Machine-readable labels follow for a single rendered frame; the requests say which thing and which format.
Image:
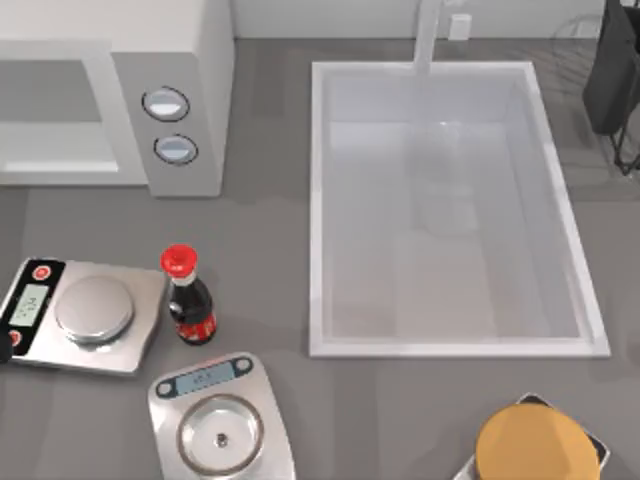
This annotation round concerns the white sink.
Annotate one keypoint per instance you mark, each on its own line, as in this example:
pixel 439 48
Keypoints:
pixel 445 225

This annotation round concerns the dark bottle with red cap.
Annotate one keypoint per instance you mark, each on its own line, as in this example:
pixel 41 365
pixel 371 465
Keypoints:
pixel 191 305

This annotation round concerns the round microwave knob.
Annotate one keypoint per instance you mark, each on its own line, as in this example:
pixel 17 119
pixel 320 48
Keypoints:
pixel 175 149
pixel 165 103

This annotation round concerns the silver scale with blue display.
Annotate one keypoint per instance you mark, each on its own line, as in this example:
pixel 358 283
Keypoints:
pixel 220 425

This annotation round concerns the tall white tap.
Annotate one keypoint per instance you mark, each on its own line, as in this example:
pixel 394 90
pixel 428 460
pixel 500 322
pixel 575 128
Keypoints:
pixel 426 35

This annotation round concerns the silver scale with black panel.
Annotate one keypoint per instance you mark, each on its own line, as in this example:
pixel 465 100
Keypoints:
pixel 95 320

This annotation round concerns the pale microwave oven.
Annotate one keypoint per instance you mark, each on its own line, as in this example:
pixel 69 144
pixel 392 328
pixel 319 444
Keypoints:
pixel 60 120

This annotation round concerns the scale with orange round plate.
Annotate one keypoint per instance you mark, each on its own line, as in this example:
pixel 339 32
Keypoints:
pixel 537 445

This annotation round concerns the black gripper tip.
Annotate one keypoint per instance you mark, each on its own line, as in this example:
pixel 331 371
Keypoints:
pixel 3 350

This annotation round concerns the white wall socket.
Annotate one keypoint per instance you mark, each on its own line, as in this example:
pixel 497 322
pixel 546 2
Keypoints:
pixel 459 26

